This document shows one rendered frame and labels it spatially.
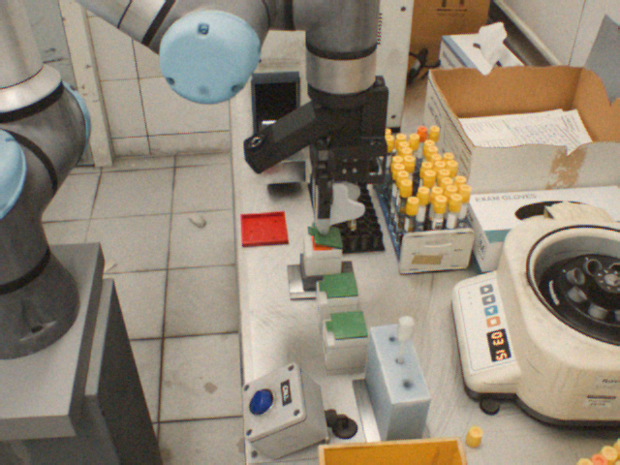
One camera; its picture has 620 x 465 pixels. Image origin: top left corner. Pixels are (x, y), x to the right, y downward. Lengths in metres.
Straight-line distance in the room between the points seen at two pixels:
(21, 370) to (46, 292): 0.09
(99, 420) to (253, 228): 0.35
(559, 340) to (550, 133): 0.52
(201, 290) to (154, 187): 0.61
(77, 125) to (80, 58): 1.71
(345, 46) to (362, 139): 0.12
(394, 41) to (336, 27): 0.49
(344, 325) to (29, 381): 0.36
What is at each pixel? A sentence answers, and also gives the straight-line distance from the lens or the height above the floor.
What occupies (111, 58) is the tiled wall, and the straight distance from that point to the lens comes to 2.60.
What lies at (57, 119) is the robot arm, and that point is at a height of 1.12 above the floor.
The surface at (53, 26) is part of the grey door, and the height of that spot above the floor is 0.61.
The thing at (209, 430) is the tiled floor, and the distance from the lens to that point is 1.81.
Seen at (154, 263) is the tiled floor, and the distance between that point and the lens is 2.27.
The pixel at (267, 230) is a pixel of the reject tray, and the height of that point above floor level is 0.88.
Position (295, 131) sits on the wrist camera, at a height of 1.13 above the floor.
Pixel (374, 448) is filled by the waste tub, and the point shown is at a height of 0.97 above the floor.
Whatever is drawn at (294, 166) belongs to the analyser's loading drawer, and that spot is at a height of 0.93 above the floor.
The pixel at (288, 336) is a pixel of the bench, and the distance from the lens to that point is 0.84.
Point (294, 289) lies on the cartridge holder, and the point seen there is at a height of 0.89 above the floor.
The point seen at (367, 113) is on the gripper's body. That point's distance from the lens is 0.73.
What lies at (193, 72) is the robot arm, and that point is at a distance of 0.53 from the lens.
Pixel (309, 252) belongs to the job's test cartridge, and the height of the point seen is 0.95.
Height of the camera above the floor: 1.51
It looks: 40 degrees down
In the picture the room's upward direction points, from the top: straight up
